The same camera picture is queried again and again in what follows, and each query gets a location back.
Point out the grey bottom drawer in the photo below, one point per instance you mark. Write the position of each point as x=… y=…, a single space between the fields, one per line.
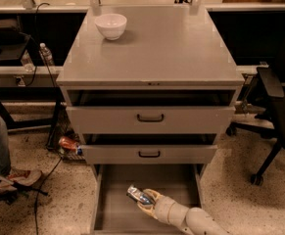
x=116 y=214

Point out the black office chair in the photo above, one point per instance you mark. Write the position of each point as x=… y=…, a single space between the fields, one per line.
x=272 y=80

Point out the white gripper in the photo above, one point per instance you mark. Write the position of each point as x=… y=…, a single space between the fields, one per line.
x=164 y=207

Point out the black drawer handle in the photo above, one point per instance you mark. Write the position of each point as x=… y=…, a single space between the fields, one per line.
x=149 y=155
x=150 y=119

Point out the grey middle drawer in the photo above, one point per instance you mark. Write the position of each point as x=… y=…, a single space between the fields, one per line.
x=128 y=154

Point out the silver redbull can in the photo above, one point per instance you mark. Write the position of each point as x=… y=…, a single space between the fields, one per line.
x=139 y=196

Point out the clear water bottle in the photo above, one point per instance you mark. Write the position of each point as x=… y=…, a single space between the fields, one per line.
x=46 y=55

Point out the black middle drawer handle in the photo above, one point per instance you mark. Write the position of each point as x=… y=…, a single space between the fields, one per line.
x=149 y=155

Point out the white red sneaker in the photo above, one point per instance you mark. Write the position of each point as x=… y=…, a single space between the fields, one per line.
x=25 y=177

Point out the clear plastic cup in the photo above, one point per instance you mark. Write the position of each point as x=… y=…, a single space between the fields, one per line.
x=27 y=62

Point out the black top drawer handle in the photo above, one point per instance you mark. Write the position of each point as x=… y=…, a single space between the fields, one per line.
x=150 y=119

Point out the grey drawer cabinet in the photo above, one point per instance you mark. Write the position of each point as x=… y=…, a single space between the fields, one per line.
x=168 y=56

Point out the white ceramic bowl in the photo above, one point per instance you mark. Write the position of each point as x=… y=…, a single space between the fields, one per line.
x=111 y=26

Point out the grey top drawer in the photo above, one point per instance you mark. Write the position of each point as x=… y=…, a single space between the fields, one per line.
x=122 y=120

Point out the grey drawer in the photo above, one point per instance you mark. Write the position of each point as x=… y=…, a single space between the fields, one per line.
x=116 y=214
x=128 y=154
x=122 y=120

